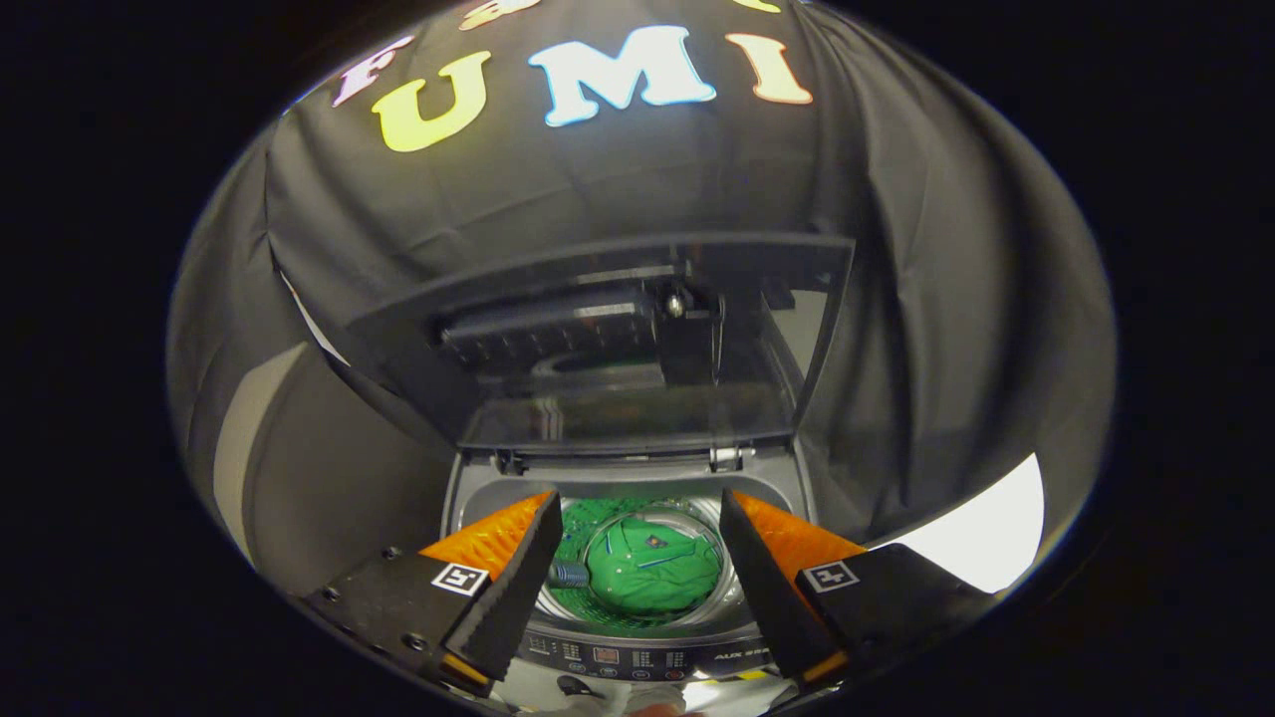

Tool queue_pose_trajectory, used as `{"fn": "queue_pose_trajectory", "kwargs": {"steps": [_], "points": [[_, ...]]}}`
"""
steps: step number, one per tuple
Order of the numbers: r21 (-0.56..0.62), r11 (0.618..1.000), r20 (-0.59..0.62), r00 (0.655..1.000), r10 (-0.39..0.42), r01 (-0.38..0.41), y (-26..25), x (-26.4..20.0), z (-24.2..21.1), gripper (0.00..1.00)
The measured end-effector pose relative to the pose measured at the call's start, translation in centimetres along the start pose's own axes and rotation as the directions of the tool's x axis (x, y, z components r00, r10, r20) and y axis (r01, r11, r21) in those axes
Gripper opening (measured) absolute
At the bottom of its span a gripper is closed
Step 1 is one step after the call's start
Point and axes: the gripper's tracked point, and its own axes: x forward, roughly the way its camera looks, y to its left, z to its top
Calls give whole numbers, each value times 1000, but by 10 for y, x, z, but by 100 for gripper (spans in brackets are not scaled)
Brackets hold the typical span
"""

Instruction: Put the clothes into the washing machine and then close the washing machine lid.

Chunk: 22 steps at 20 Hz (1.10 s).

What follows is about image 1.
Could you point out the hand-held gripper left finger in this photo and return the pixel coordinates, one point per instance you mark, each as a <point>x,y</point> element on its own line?
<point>513,588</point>

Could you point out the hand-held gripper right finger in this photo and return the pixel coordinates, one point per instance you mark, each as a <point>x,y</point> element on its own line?
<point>767,588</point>

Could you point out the green polo shirt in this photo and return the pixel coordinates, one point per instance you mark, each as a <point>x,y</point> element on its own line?
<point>647,573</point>

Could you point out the dark washing machine lid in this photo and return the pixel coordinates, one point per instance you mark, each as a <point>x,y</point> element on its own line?
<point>598,408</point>

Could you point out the grey cabinet with dark top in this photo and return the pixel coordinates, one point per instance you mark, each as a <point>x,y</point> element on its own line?
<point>329,478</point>

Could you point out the white board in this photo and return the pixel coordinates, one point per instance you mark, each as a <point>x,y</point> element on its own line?
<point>986,538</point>

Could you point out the black backdrop cloth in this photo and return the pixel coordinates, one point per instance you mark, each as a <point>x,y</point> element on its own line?
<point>598,169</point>

